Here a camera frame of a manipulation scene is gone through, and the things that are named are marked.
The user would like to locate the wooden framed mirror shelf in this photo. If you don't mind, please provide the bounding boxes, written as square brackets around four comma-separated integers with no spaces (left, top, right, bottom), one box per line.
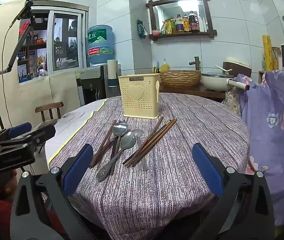
[146,0,217,42]

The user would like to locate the beige paisley cloth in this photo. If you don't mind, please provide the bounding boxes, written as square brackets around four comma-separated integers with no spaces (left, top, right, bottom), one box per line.
[223,89,242,117]

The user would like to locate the yellow green seasoning bag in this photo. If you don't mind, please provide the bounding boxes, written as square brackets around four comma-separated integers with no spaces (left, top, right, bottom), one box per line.
[161,19,172,35]

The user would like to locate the purple striped tablecloth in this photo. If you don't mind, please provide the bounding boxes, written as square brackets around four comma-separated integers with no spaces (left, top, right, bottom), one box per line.
[45,92,251,240]

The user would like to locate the blue water jug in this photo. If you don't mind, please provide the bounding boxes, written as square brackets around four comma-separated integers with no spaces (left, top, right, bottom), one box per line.
[87,25,114,65]

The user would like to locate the wooden chair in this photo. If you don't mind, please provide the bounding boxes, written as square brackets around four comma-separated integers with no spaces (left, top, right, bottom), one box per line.
[35,102,64,127]

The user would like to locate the water dispenser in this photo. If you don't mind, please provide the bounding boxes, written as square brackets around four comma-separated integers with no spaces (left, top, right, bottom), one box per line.
[76,65,107,107]

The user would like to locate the bottle with orange label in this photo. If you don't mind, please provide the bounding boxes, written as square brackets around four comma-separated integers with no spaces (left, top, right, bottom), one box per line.
[183,13,191,32]

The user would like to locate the small metal spoon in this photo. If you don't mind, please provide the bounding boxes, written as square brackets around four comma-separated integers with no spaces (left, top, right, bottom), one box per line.
[132,129,149,172]

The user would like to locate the green packet on wall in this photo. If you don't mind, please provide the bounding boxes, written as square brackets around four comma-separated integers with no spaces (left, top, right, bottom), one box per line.
[137,19,148,38]

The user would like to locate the purple floral cloth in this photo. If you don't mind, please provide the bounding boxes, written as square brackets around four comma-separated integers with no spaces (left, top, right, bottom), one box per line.
[236,69,284,228]

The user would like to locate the yellow roll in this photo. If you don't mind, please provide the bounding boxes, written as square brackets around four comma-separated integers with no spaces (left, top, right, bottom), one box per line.
[262,35,274,72]

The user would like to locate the white cup dispenser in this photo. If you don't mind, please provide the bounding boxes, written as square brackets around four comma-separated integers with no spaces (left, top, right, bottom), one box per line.
[107,59,119,88]

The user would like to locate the cream pan with lid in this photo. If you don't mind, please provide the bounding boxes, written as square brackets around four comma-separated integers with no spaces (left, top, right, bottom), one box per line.
[201,72,250,92]

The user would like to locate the thin black cable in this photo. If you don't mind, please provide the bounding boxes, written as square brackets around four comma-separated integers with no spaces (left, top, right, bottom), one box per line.
[1,25,14,130]

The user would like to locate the brass faucet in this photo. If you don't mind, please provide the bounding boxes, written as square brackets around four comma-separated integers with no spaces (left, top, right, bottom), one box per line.
[189,56,200,71]

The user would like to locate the white tablecloth yellow trim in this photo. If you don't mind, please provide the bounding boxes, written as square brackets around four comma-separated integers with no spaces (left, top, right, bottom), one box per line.
[45,99,109,170]

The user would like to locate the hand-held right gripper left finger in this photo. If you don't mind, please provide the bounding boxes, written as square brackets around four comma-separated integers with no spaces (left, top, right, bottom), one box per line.
[10,144,100,240]

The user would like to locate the brown and cream rice cooker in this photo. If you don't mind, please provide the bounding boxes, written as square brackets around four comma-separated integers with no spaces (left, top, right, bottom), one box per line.
[222,60,252,78]

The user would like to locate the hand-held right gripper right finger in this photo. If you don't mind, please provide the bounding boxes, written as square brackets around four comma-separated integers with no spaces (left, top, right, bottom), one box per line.
[183,142,275,240]

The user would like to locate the sliding window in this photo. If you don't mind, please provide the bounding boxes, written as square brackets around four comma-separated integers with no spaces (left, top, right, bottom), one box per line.
[17,4,89,84]

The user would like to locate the phone in stand clamp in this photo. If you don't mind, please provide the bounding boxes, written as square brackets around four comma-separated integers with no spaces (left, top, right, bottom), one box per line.
[8,0,42,28]

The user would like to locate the dark soy sauce bottle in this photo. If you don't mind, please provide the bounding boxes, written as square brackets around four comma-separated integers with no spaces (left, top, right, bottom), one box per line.
[188,11,200,32]

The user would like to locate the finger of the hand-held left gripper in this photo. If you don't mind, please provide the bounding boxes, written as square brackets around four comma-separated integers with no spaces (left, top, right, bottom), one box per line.
[0,124,57,148]
[0,122,33,143]

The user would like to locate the wooden counter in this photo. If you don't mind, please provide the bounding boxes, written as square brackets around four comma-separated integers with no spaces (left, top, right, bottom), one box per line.
[158,84,226,99]

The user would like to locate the large metal spoon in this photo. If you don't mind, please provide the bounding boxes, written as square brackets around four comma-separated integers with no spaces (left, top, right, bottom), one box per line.
[109,121,129,175]

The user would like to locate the metal spoon ornate handle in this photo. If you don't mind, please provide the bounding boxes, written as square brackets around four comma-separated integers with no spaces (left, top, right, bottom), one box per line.
[96,131,137,182]

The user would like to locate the cream perforated utensil holder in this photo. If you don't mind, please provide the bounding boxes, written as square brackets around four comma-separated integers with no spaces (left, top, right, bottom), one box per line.
[118,74,161,119]

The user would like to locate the wicker pattern basin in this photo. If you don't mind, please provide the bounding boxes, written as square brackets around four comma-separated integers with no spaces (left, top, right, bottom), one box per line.
[160,70,202,88]

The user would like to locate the bottle with purple label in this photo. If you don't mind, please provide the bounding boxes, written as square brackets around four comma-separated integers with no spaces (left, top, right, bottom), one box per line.
[176,14,184,32]

